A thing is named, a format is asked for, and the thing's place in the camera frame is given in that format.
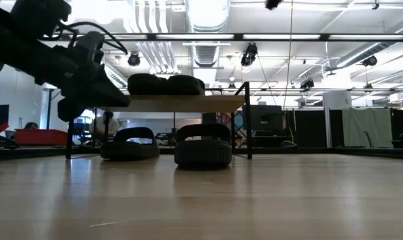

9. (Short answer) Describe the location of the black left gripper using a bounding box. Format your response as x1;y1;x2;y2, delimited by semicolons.
36;45;131;123

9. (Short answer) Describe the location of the black rubber slide sandal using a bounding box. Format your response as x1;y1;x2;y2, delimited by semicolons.
173;123;234;167
166;74;206;97
127;73;171;97
99;126;161;161

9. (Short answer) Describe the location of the overhead LED light bar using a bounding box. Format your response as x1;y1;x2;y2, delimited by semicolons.
43;32;403;42

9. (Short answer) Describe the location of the red box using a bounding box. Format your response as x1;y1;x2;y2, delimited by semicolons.
14;129;69;147

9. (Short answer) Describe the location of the white pillar cabinet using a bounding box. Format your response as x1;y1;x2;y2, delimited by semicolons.
322;91;352;149

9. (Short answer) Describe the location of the black partition panel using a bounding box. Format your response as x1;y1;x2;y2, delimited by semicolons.
286;109;343;148

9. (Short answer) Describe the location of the colourful patterned panel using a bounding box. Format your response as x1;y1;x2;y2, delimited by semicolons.
218;112;245;147

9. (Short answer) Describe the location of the grey curtain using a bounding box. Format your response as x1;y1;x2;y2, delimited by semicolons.
342;108;392;149

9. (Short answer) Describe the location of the thin hanging cable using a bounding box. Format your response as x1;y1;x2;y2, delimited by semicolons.
282;0;294;110

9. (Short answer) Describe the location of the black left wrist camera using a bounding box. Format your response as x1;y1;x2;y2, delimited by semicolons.
73;31;105;65

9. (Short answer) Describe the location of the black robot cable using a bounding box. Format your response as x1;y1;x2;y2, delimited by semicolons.
43;21;129;56

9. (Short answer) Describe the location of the ribbed silver ventilation duct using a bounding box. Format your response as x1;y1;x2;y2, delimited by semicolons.
185;0;231;67

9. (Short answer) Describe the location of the black metal shelf frame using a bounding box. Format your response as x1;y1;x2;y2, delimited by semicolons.
65;81;255;160

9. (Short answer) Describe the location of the black table edge rail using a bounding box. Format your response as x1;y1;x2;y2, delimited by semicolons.
0;145;403;160

